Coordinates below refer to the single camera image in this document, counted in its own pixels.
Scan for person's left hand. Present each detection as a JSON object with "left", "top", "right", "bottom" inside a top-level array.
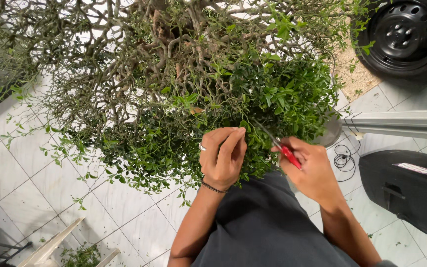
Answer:
[{"left": 199, "top": 127, "right": 248, "bottom": 191}]

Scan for person's right hand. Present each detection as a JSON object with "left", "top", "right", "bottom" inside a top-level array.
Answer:
[{"left": 271, "top": 136, "right": 335, "bottom": 207}]

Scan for red-handled scissors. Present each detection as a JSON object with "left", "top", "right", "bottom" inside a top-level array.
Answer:
[{"left": 252, "top": 119, "right": 303, "bottom": 171}]

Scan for green bonsai tree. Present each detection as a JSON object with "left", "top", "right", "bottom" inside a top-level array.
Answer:
[{"left": 0, "top": 0, "right": 379, "bottom": 210}]

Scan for grey plant pot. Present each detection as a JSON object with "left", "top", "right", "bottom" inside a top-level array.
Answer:
[{"left": 312, "top": 111, "right": 344, "bottom": 148}]

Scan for person's dark grey shirt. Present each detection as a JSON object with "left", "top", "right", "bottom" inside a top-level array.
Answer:
[{"left": 191, "top": 171, "right": 399, "bottom": 267}]

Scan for grey metal beam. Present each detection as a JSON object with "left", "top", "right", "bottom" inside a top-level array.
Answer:
[{"left": 341, "top": 109, "right": 427, "bottom": 141}]

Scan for black loudspeaker box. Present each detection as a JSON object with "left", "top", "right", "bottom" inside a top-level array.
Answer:
[{"left": 358, "top": 149, "right": 427, "bottom": 247}]

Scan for black car wheel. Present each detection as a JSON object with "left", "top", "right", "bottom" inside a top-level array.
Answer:
[{"left": 354, "top": 0, "right": 427, "bottom": 85}]

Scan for pile of cut green leaves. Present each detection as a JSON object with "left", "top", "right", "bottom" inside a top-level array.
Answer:
[{"left": 60, "top": 243, "right": 103, "bottom": 267}]

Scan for black coiled cable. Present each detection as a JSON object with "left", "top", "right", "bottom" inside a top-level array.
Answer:
[{"left": 333, "top": 119, "right": 362, "bottom": 182}]

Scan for black beaded bracelet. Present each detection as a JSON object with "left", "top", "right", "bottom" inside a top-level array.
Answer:
[{"left": 201, "top": 180, "right": 229, "bottom": 194}]

